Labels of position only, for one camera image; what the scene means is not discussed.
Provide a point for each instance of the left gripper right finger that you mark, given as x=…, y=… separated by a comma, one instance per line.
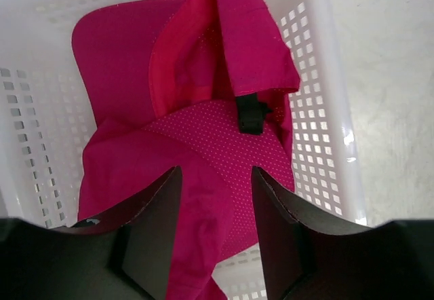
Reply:
x=308, y=253

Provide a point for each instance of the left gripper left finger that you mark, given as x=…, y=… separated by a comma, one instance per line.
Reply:
x=146, y=229

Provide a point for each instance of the white plastic basket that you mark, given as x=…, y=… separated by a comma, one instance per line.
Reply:
x=46, y=119

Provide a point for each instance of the pink cap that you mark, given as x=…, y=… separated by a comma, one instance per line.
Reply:
x=145, y=59
x=216, y=218

